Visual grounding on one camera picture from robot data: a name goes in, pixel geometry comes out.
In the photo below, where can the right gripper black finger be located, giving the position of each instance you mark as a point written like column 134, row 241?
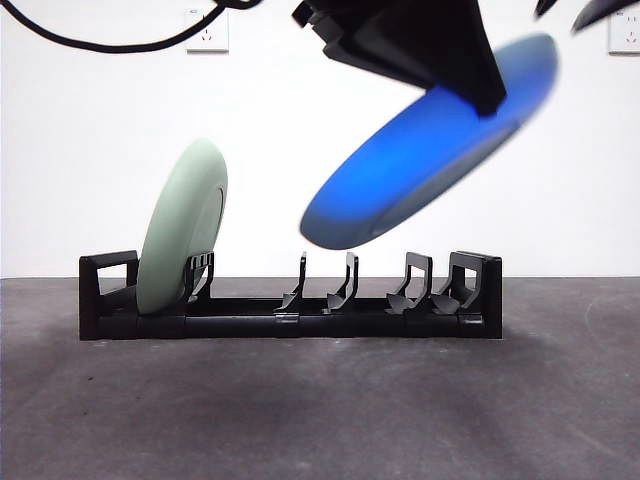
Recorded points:
column 544, row 5
column 612, row 7

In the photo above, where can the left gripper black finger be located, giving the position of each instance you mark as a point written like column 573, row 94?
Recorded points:
column 440, row 45

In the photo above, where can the blue round plate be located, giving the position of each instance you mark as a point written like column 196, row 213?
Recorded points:
column 415, row 165

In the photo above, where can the green round plate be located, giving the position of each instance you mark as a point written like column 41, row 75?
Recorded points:
column 175, row 230

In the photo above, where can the black plastic plate rack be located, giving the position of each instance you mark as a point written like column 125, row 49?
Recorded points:
column 350, row 325

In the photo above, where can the white wall socket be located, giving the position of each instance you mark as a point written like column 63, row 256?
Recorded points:
column 625, row 37
column 210, row 40

